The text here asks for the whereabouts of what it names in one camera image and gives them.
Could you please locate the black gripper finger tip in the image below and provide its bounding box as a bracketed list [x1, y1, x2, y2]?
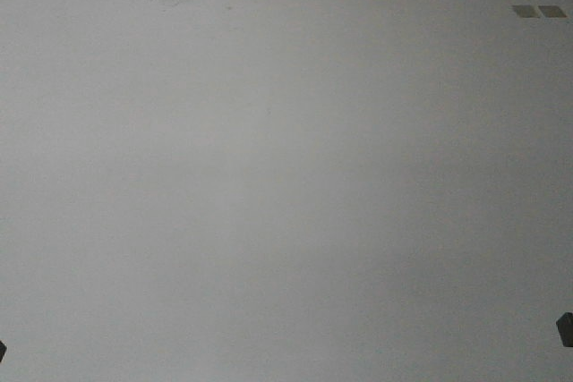
[0, 341, 7, 362]
[556, 312, 573, 347]

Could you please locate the olive floor tape right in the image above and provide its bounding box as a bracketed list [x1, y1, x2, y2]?
[538, 5, 568, 19]

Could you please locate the olive floor tape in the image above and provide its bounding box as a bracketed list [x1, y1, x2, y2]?
[538, 5, 568, 19]
[511, 4, 539, 19]

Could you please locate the olive floor tape left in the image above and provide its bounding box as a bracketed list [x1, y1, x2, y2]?
[511, 4, 539, 19]

